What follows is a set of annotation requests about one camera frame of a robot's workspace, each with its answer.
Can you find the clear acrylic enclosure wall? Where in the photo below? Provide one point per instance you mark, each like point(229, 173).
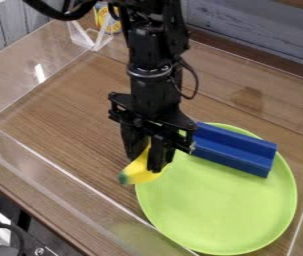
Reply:
point(60, 150)

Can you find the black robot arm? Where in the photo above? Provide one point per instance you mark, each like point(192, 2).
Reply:
point(156, 37)

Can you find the blue foam block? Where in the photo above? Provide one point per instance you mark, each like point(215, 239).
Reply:
point(234, 149)

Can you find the yellow labelled tin can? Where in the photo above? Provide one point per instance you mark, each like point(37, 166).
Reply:
point(103, 19)

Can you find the green round plate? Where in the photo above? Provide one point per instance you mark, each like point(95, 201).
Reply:
point(218, 210)

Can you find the yellow toy banana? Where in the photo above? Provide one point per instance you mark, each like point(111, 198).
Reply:
point(135, 172)

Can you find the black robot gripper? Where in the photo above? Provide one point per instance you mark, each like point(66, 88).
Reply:
point(148, 114)

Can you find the black device with knob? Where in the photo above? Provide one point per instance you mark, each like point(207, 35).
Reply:
point(35, 247)

